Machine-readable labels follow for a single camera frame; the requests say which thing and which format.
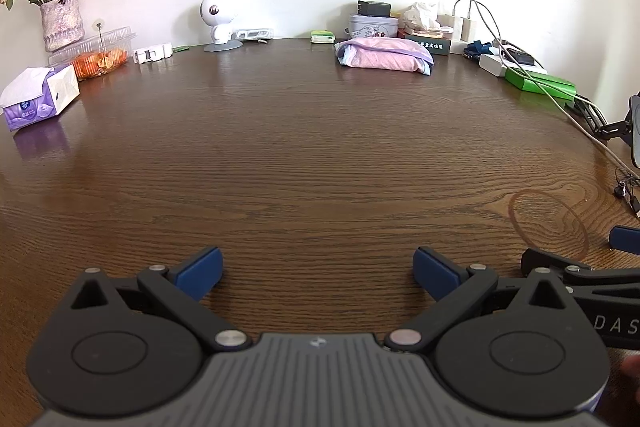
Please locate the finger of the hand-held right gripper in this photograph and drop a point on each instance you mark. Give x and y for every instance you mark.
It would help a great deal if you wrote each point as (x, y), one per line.
(565, 263)
(626, 239)

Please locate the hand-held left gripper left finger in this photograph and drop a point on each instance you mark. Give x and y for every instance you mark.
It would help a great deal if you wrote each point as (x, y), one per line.
(202, 272)

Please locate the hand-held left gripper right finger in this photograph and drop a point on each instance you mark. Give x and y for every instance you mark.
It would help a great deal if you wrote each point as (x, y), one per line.
(435, 274)

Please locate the pink and blue sleeveless top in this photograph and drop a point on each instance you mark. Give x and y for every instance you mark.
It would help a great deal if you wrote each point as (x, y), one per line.
(382, 54)

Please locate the black phone holder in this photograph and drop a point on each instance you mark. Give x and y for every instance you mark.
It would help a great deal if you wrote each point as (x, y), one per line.
(635, 127)

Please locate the bright green flat box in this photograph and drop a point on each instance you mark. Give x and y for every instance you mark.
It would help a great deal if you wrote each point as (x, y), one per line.
(542, 83)

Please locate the small black device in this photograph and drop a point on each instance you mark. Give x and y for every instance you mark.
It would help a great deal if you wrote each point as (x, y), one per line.
(521, 57)

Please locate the white plug adapter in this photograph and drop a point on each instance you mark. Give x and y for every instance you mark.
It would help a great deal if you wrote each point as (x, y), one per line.
(152, 53)

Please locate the dark green box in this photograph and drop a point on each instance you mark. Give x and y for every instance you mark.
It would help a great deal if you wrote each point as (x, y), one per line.
(427, 44)

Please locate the purple tissue pack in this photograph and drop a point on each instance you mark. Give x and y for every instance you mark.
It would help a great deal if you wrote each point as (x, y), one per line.
(37, 99)

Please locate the clear plastic food container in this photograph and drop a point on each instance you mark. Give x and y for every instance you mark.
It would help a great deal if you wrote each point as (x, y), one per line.
(97, 57)

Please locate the white power strip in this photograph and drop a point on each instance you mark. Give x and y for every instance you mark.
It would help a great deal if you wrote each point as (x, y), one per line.
(254, 34)

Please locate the oval tin box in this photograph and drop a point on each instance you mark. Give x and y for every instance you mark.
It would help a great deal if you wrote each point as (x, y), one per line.
(372, 27)

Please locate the crumpled white tissue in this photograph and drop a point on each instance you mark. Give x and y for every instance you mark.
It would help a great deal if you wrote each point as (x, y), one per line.
(420, 16)

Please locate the small green box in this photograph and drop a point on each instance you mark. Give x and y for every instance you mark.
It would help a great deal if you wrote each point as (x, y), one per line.
(322, 37)

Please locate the black charger block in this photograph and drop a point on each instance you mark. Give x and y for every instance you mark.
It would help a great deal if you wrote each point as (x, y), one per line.
(374, 8)

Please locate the mottled white vase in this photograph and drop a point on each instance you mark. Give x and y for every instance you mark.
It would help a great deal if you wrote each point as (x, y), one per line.
(62, 22)

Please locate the white wall charger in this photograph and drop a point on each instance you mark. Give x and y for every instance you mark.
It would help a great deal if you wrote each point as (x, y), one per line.
(470, 29)
(449, 26)

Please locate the white round-head camera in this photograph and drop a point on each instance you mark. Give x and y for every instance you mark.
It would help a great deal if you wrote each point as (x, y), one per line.
(216, 14)

